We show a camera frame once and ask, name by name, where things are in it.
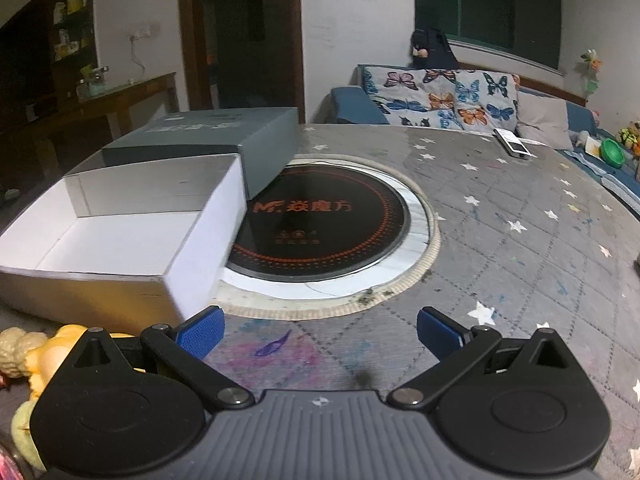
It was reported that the wooden door frame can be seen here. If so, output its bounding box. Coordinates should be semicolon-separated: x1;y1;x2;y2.
177;0;307;124

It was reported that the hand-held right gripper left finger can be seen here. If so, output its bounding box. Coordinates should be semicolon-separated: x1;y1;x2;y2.
72;305;256;410

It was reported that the green plastic bowl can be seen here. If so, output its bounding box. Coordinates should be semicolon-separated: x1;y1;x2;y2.
600;139;629;169

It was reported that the black backpack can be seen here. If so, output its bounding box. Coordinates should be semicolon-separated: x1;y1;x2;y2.
409;27;459;69

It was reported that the grey cardboard box sleeve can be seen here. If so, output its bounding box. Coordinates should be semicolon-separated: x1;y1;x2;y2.
102;106;301;201

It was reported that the beige pillow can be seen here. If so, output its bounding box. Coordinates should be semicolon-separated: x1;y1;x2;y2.
515;91;574;150

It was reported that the dark wooden shelf cabinet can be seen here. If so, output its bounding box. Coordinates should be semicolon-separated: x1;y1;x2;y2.
0;0;98;116

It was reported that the round black induction cooktop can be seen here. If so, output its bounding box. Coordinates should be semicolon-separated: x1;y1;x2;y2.
225;159;432;282

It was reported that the wooden side table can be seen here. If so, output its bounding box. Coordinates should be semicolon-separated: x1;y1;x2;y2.
0;72;179;161

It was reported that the brown teddy bear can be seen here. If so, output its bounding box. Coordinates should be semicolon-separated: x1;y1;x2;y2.
617;121;640;151

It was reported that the white cardboard box tray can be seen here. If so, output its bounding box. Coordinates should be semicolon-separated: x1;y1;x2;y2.
0;154;249;325

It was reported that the paper pinwheel flower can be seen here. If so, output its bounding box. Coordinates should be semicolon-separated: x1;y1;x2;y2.
580;49;604;106

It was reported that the dark green window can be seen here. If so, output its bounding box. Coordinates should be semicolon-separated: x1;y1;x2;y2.
414;0;563;68

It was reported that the glass jar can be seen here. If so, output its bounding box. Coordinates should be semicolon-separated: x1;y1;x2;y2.
77;66;109;97

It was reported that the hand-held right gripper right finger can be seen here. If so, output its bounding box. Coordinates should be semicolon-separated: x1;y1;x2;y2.
387;305;570;410

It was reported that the white remote control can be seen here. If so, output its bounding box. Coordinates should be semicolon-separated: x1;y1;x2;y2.
493;128;531;161

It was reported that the white power cable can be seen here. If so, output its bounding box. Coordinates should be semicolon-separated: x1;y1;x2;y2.
130;37;147;82

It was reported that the blue sofa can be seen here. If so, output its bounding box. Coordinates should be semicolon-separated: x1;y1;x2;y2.
320;62;640;211

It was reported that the small butterfly print cushion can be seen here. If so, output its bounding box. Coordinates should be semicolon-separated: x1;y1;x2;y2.
442;70;521;134

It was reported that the large butterfly print cushion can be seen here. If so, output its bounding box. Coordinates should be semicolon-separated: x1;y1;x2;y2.
361;67;458;130

